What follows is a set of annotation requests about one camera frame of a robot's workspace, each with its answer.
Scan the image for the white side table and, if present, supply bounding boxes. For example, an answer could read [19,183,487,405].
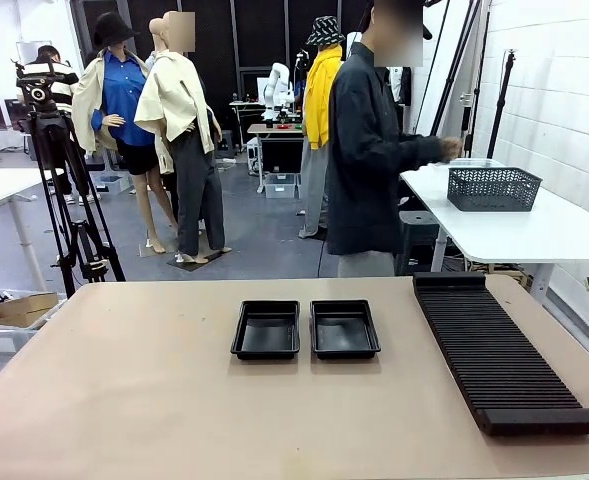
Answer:
[398,157,589,306]

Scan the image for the black brimmed hat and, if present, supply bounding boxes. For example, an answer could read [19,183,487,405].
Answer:
[92,12,141,51]

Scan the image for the mannequin with cream jacket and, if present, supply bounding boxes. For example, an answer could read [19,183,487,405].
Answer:
[133,10,234,265]

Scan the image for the black mannequin base plate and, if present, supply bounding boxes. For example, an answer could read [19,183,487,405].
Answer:
[166,248,234,274]

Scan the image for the person in dark shirt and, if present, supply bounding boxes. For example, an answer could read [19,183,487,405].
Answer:
[325,0,463,279]

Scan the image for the person in striped shirt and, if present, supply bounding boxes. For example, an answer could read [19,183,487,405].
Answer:
[23,44,103,206]

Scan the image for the black plastic ESD tray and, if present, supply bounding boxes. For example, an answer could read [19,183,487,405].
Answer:
[309,299,382,360]
[230,299,301,360]

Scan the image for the black light stand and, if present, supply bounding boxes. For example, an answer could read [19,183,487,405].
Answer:
[486,48,519,160]

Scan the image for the white rounded device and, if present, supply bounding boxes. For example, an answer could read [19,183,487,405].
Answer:
[346,30,364,62]

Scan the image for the grey plastic mesh basket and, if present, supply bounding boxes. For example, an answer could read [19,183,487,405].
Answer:
[447,166,544,213]

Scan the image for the brown cardboard box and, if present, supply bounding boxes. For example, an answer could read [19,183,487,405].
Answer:
[0,292,59,329]

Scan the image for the black leaning stand poles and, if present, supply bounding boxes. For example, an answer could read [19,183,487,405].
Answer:
[426,0,491,157]

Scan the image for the mannequin with yellow hoodie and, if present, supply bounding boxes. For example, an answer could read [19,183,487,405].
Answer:
[297,15,349,240]

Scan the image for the patterned bucket hat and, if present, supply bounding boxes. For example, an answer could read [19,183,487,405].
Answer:
[306,15,347,47]

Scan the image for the background work table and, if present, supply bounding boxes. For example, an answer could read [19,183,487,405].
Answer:
[247,123,306,195]

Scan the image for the black slotted board rack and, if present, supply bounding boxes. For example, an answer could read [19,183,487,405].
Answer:
[412,271,589,437]

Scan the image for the person's right hand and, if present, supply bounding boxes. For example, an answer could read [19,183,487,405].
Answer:
[440,135,465,163]

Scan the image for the clear storage crate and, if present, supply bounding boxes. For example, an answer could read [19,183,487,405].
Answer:
[263,172,302,200]

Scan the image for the mannequin with blue shirt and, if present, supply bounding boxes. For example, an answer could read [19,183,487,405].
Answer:
[71,12,180,255]

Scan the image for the black round stool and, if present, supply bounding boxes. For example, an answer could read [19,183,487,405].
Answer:
[396,210,444,277]

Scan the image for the small white background robot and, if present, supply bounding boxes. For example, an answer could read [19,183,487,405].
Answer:
[262,62,296,121]

